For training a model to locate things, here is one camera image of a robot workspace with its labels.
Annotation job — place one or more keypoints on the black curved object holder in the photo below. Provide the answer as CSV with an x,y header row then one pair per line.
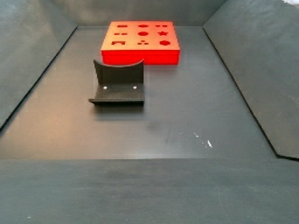
x,y
121,83

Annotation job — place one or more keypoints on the red shape-sorter block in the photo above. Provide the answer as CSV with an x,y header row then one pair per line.
x,y
141,40

